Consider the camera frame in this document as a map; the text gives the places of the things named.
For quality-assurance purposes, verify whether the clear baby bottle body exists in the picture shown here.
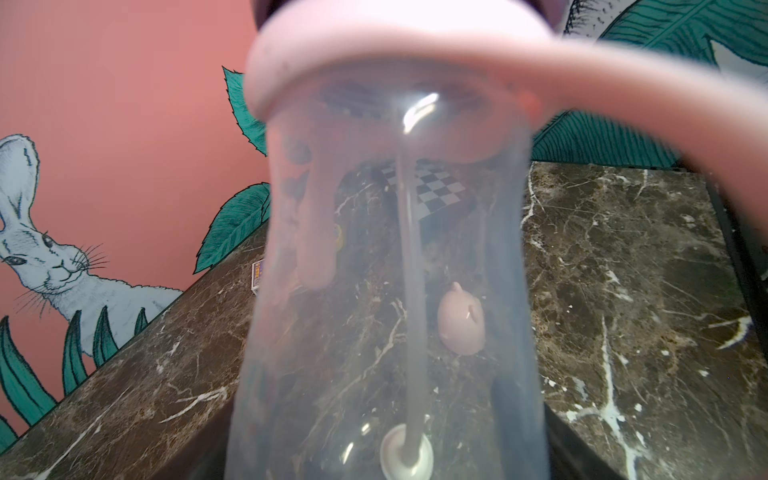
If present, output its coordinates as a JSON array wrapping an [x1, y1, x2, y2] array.
[[225, 60, 550, 479]]

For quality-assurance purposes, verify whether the black right frame post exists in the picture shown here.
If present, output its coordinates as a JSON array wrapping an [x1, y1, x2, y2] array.
[[704, 175, 767, 358]]

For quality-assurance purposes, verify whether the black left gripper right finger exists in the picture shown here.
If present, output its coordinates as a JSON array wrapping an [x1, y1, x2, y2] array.
[[544, 407, 624, 480]]

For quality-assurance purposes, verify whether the pink bottle handle ring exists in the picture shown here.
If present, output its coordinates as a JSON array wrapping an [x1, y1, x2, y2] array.
[[242, 0, 768, 292]]

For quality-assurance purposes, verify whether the pink pig-shaped bottle cap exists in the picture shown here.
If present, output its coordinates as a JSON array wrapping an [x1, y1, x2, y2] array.
[[437, 282, 486, 356]]

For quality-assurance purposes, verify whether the black white checkerboard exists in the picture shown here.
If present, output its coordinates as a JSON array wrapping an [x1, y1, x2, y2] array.
[[373, 160, 477, 226]]

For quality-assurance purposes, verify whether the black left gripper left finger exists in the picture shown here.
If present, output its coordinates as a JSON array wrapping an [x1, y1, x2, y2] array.
[[150, 398, 234, 480]]

